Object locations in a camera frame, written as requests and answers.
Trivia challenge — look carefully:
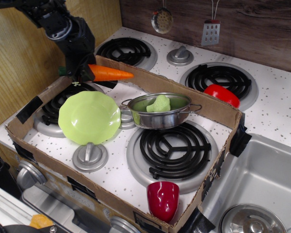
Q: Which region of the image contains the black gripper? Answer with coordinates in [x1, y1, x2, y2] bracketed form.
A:
[42, 14, 96, 83]

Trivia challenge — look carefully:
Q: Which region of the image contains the orange toy carrot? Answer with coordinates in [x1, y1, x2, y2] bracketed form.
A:
[74, 64, 134, 83]

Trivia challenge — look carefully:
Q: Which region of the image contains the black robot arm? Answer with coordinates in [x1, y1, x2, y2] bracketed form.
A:
[0, 0, 96, 83]

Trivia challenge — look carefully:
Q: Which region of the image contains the light green plastic plate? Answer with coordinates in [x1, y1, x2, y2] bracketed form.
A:
[58, 91, 121, 145]

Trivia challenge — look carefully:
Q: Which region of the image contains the brown cardboard fence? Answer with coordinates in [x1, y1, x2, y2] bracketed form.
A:
[6, 56, 244, 233]

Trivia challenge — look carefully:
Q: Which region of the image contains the back left black burner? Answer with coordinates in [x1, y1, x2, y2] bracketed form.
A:
[96, 37, 158, 71]

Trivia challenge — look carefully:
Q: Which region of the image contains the black burner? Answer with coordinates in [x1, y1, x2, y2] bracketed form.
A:
[126, 121, 219, 194]
[34, 82, 104, 138]
[96, 37, 158, 71]
[179, 62, 259, 111]

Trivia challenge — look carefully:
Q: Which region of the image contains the front left black burner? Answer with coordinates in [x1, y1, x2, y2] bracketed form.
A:
[34, 82, 104, 138]

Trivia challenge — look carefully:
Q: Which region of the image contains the middle silver stove knob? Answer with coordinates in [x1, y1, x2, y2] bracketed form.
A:
[119, 105, 136, 130]

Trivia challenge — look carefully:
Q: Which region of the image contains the silver stove knob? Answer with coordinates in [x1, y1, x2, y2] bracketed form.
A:
[72, 143, 109, 172]
[166, 46, 194, 67]
[119, 105, 136, 130]

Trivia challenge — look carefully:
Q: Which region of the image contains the small steel pot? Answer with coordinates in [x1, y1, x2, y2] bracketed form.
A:
[122, 93, 202, 130]

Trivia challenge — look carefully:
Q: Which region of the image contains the light green toy broccoli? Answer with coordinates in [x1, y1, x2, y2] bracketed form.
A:
[146, 95, 171, 113]

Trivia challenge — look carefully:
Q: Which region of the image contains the front silver stove knob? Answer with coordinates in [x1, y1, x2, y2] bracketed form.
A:
[72, 143, 109, 172]

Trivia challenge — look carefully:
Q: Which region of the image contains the hanging perforated metal ladle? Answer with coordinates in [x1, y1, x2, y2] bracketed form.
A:
[151, 0, 173, 34]

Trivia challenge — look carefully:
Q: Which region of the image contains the back silver stove knob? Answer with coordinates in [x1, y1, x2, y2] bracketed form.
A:
[166, 46, 194, 67]

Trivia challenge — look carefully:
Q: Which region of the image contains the back right black burner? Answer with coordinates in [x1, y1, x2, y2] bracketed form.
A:
[179, 62, 259, 111]

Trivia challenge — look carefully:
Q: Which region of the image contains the left silver oven knob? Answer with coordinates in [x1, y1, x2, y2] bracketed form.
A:
[16, 160, 47, 190]

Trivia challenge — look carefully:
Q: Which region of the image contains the silver oven knob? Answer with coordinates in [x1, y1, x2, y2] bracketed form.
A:
[109, 216, 140, 233]
[16, 160, 47, 190]

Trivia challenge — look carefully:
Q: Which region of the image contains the front right black burner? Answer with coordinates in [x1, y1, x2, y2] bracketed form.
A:
[126, 121, 219, 194]

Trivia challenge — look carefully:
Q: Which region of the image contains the hanging slotted metal spatula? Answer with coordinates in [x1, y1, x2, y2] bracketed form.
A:
[201, 0, 221, 46]

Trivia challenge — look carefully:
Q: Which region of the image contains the red toy pepper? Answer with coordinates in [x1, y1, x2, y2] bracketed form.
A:
[204, 84, 240, 108]

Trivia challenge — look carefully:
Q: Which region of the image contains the dark red plastic cup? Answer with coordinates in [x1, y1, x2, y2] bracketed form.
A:
[146, 181, 179, 223]

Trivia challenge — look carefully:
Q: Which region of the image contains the orange object bottom left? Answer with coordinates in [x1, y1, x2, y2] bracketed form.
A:
[29, 214, 54, 229]

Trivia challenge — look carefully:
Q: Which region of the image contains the lower silver oven knob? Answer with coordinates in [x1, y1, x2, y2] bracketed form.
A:
[109, 216, 140, 233]

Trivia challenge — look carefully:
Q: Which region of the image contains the silver sink basin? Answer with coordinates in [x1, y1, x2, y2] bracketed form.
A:
[202, 134, 291, 233]

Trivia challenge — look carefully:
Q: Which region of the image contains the steel pot lid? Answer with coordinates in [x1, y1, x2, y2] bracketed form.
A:
[218, 204, 287, 233]

